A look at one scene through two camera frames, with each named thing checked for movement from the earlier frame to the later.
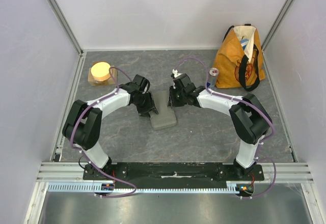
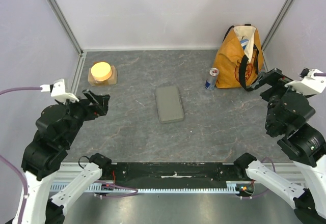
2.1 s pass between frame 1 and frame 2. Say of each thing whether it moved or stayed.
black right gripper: moved
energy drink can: stayed
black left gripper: moved
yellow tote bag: stayed
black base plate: stayed
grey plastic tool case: moved
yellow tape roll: stayed
